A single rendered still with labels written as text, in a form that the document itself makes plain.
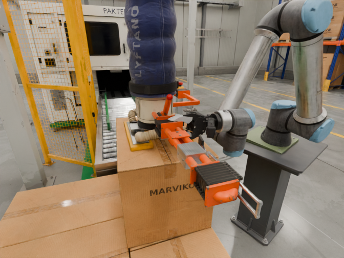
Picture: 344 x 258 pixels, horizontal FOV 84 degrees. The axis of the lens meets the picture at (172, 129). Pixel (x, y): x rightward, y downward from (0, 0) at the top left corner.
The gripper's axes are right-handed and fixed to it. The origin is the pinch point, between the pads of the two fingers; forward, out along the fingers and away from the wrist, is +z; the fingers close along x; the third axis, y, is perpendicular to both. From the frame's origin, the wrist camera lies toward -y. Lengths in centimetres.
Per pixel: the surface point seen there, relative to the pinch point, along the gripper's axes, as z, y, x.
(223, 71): -644, 947, -82
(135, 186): 14.7, -2.2, -20.9
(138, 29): 7.1, 20.1, 34.1
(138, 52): 7.3, 20.1, 25.9
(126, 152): 16.1, 10.7, -13.0
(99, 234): 32, 10, -53
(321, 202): -160, 27, -105
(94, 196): 34, 37, -53
